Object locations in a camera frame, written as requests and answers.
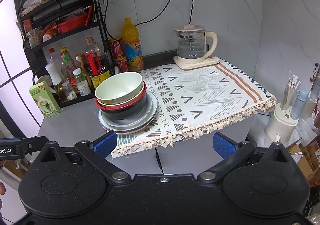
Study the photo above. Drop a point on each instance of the beige kettle base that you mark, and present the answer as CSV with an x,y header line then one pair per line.
x,y
188,64

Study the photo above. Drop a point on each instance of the white utensil holder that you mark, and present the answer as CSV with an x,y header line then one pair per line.
x,y
281,125

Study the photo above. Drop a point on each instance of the white cap spice jar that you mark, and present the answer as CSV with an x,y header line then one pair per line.
x,y
84,88

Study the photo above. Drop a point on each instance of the clear oil bottle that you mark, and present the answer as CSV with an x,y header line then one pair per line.
x,y
55,70

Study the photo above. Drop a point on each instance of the green product box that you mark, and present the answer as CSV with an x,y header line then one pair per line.
x,y
44,99

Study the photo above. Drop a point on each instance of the black metal storage rack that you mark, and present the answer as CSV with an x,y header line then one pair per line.
x,y
64,25

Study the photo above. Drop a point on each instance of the small pale green bowl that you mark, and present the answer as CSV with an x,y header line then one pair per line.
x,y
129,100

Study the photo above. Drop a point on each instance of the person's left hand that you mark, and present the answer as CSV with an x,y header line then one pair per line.
x,y
2,189

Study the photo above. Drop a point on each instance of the red drink can upper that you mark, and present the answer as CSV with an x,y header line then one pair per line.
x,y
117,48

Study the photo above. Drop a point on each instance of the white flower plate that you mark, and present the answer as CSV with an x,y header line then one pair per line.
x,y
131,131

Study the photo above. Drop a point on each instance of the red drink can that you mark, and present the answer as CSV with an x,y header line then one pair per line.
x,y
117,48
122,64

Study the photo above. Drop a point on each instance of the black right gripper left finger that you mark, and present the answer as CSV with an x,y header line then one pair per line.
x,y
96,152

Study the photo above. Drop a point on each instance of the soy sauce bottle yellow label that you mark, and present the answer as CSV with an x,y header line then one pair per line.
x,y
97,62

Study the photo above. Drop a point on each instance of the orange juice bottle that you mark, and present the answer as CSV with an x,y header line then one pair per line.
x,y
130,36

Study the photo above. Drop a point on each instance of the light blue bottle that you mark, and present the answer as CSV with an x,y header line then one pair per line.
x,y
298,106

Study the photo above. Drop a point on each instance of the red drink can lower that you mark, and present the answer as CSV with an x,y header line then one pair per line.
x,y
122,64

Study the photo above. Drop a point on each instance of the glass kettle beige handle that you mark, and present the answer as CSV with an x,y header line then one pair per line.
x,y
194,42

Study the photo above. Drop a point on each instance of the red black bowl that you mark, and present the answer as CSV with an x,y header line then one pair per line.
x,y
125,111

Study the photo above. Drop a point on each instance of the patterned table cloth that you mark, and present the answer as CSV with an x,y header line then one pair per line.
x,y
193,103

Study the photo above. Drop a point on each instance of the white Sweet plate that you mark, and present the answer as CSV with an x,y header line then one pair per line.
x,y
150,119

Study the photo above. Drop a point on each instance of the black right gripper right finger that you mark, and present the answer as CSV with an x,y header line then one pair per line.
x,y
233,154

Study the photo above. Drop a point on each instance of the large pale green bowl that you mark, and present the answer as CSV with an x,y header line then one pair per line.
x,y
119,86

